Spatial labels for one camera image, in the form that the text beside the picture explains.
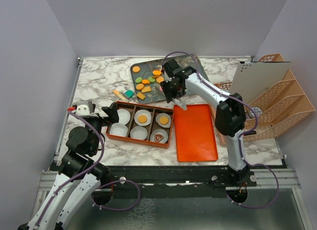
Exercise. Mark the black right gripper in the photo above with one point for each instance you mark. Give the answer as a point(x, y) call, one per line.
point(169, 94)

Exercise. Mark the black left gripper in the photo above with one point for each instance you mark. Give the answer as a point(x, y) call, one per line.
point(111, 111)

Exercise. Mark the round biscuit cookie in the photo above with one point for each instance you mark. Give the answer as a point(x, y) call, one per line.
point(159, 79)
point(142, 118)
point(140, 86)
point(136, 69)
point(163, 120)

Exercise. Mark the round biscuit cookie front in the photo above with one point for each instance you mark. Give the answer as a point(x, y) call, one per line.
point(142, 118)

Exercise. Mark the orange cookie tin box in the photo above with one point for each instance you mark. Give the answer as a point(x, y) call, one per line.
point(132, 108)

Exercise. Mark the brown heart chocolate cookie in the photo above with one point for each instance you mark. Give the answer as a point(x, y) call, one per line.
point(158, 137)

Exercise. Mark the orange tin lid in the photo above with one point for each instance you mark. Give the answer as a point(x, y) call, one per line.
point(194, 133)

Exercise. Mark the silver metal tongs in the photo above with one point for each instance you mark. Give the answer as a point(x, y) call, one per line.
point(171, 95)

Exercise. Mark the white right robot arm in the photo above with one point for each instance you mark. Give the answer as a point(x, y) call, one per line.
point(230, 116)

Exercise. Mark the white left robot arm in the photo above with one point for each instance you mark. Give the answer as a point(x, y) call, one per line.
point(78, 175)

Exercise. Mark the small orange wafer stick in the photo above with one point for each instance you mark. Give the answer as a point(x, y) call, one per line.
point(119, 95)

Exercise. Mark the white paper cupcake liner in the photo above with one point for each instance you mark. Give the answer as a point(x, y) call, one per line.
point(118, 129)

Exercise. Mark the orange fish cookie upper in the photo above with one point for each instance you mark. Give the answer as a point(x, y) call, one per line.
point(157, 73)

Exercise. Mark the orange fish cookie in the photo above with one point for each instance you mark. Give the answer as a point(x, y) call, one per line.
point(145, 82)
point(157, 73)

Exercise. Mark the teal grey eraser block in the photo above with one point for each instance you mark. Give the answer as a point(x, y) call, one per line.
point(129, 94)

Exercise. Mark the green macaron right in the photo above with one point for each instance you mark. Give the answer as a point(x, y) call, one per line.
point(151, 79)

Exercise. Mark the green macaron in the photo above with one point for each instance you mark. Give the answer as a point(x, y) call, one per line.
point(151, 79)
point(138, 80)

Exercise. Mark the rectangular yellow biscuit middle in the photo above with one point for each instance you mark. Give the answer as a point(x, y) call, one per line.
point(146, 89)

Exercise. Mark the rectangular yellow biscuit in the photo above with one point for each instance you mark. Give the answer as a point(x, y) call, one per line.
point(146, 89)
point(141, 96)

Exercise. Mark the orange fish cookie left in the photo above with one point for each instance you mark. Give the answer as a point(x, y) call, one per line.
point(145, 82)

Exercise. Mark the dark floral serving tray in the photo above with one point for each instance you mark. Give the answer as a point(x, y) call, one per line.
point(146, 78)

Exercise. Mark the rectangular yellow biscuit front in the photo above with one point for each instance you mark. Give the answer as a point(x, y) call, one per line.
point(141, 96)

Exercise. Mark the green macaron left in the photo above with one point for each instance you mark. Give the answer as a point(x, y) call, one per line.
point(138, 80)

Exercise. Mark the white perforated board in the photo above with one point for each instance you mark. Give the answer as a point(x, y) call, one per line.
point(252, 79)

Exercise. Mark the blue patterned round jar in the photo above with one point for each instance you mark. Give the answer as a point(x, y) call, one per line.
point(251, 115)

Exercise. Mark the peach plastic desk organizer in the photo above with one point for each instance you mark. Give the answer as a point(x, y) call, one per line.
point(283, 106)

